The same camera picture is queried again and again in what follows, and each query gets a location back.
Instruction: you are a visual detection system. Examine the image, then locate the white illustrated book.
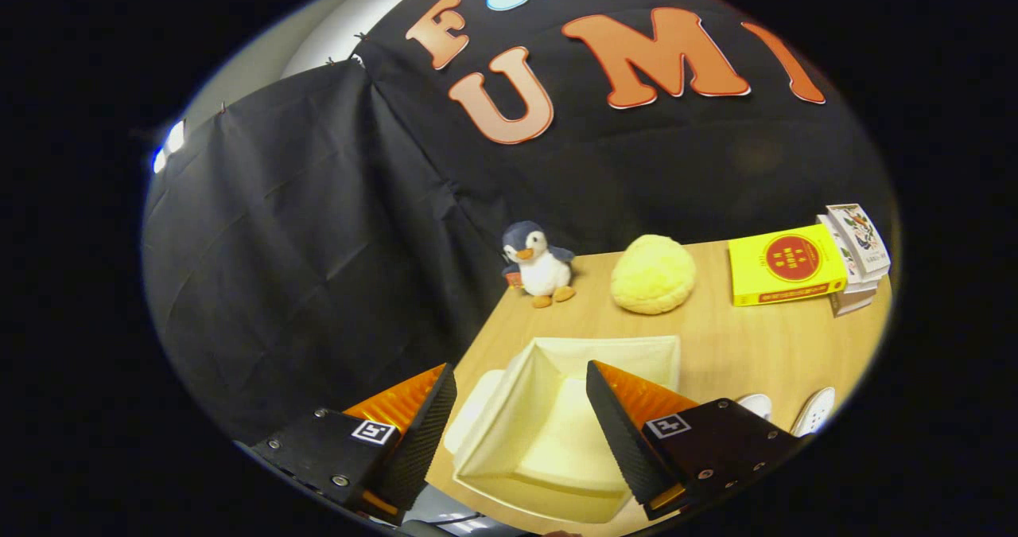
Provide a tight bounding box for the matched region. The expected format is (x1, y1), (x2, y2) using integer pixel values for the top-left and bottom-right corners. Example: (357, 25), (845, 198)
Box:
(826, 204), (892, 277)

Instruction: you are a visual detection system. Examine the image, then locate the cream storage box lid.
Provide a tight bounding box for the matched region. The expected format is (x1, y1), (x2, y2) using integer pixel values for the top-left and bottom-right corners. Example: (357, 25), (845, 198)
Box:
(444, 370), (507, 455)

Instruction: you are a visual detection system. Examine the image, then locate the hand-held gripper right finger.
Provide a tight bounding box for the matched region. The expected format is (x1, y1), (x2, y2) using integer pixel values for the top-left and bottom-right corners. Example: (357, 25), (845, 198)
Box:
(587, 360), (800, 520)

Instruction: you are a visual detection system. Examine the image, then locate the brown book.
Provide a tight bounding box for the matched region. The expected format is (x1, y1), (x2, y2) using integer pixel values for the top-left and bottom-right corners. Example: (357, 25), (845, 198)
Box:
(829, 285), (877, 317)

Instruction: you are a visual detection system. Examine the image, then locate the cream fabric storage box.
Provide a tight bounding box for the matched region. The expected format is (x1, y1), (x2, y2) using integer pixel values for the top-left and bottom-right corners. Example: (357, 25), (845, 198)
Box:
(449, 336), (682, 524)

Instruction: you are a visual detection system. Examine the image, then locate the penguin plush toy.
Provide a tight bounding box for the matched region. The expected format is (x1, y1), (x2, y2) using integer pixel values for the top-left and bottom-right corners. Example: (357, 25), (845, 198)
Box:
(501, 220), (577, 309)

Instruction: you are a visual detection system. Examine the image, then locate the yellow round plush cushion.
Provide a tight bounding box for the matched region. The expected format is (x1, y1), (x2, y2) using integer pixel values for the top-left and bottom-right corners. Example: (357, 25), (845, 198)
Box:
(611, 235), (697, 316)

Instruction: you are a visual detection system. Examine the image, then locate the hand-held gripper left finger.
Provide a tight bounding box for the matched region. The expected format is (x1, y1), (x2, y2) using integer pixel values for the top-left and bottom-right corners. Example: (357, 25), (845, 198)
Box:
(251, 364), (458, 526)

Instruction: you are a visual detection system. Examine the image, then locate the yellow book with red circle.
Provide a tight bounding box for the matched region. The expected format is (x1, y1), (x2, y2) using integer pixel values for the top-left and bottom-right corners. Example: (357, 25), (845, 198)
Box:
(728, 224), (849, 307)

